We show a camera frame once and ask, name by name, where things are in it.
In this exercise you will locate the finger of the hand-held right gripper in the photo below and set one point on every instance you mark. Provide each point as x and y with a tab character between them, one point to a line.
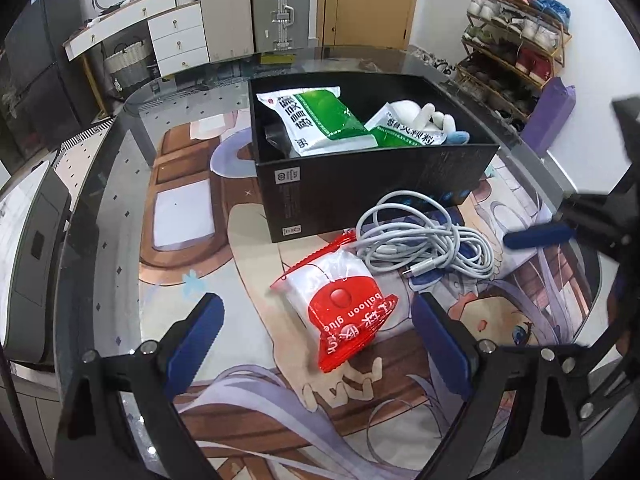
537	236
615	320

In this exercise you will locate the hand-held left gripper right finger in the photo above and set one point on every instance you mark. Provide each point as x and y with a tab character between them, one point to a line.
440	350

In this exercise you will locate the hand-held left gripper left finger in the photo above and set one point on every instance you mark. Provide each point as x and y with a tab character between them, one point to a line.
195	345

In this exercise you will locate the red white balloon glue packet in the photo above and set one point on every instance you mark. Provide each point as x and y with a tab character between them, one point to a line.
345	305

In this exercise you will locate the small green white medicine packet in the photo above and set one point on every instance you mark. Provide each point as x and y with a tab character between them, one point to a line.
405	134

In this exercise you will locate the black cardboard box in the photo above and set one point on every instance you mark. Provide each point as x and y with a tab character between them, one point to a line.
350	195

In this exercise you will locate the white plush toy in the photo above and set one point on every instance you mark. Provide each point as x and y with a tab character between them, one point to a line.
407	108

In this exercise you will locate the large green white medicine packet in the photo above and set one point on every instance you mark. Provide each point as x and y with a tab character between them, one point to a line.
320	120

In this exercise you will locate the printed cartoon table mat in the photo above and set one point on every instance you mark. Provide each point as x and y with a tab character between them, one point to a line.
250	270

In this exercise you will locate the purple fabric bag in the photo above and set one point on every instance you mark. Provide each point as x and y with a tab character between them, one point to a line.
552	115

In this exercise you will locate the bamboo shoe rack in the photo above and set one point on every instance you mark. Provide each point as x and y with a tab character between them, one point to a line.
562	45

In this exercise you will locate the white top side cabinet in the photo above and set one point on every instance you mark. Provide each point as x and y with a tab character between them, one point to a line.
30	240

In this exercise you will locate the pile of floor shoes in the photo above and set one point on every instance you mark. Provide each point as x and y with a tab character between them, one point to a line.
440	62

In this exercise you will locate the wooden shoe rack with shoes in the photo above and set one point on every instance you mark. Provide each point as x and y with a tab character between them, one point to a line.
505	25

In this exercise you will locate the black white striped rug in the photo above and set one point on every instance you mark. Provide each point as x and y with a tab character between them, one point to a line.
82	137

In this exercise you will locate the wooden door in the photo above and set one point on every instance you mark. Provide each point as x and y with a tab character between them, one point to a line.
370	0

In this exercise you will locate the white wicker basket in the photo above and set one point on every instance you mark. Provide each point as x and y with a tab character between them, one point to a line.
125	62

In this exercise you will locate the white drawer cabinet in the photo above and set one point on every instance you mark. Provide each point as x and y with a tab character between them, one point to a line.
177	35

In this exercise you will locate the dark grey fridge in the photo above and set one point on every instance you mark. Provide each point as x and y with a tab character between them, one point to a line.
35	60

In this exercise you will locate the beige suitcase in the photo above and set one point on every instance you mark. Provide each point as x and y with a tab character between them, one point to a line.
225	10

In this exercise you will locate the white desk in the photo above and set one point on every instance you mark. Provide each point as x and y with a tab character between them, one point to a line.
125	15

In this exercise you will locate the silver suitcase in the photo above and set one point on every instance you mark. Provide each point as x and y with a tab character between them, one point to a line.
280	7

